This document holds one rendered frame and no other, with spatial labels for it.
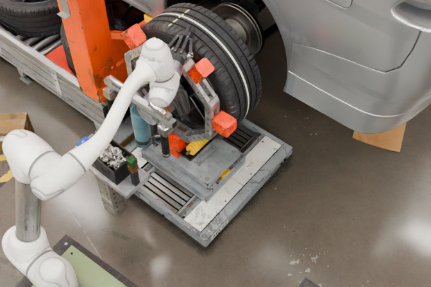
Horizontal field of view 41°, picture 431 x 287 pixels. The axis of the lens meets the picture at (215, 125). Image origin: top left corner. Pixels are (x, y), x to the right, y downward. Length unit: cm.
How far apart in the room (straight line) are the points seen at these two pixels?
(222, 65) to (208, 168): 86
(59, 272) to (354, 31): 156
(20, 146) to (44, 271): 60
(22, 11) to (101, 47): 107
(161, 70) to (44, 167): 55
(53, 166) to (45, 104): 188
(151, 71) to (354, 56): 88
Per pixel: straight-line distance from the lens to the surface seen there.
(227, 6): 300
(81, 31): 286
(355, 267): 328
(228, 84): 255
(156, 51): 215
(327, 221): 338
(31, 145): 220
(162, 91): 226
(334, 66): 261
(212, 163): 326
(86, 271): 282
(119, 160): 289
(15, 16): 401
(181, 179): 328
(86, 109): 362
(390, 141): 380
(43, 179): 213
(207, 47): 255
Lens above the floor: 287
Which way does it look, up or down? 50 degrees down
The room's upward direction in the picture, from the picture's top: straight up
